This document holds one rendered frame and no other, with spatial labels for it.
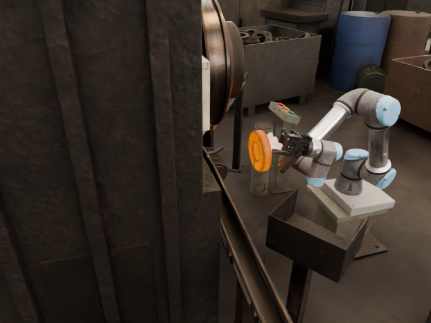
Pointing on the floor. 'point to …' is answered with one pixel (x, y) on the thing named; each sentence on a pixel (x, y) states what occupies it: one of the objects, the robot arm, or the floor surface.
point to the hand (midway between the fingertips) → (260, 146)
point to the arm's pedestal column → (372, 247)
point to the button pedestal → (278, 182)
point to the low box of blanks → (411, 89)
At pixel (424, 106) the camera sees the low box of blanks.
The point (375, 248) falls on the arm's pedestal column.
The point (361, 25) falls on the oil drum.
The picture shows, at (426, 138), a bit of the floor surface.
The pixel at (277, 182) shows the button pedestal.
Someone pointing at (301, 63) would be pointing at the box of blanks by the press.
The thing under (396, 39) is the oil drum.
